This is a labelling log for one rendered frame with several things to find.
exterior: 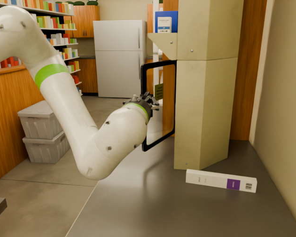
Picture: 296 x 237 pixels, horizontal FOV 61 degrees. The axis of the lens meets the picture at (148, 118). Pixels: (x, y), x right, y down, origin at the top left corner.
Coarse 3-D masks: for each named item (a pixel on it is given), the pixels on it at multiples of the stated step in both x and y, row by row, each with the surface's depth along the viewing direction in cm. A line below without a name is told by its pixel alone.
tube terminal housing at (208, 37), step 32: (192, 0) 88; (224, 0) 92; (192, 32) 92; (224, 32) 96; (192, 64) 95; (224, 64) 101; (192, 96) 99; (224, 96) 106; (192, 128) 103; (224, 128) 112; (192, 160) 108
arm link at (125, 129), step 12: (120, 108) 64; (132, 108) 65; (108, 120) 62; (120, 120) 60; (132, 120) 60; (144, 120) 63; (108, 132) 61; (120, 132) 59; (132, 132) 60; (144, 132) 62; (96, 144) 63; (108, 144) 61; (120, 144) 61; (132, 144) 61; (108, 156) 63; (120, 156) 63
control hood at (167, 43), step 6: (150, 36) 94; (156, 36) 94; (162, 36) 94; (168, 36) 93; (174, 36) 93; (156, 42) 95; (162, 42) 94; (168, 42) 94; (174, 42) 94; (162, 48) 95; (168, 48) 95; (174, 48) 94; (168, 54) 95; (174, 54) 95
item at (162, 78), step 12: (156, 72) 112; (168, 72) 120; (156, 84) 113; (168, 84) 122; (156, 96) 115; (168, 96) 124; (168, 108) 126; (156, 120) 119; (168, 120) 129; (156, 132) 121; (168, 132) 131
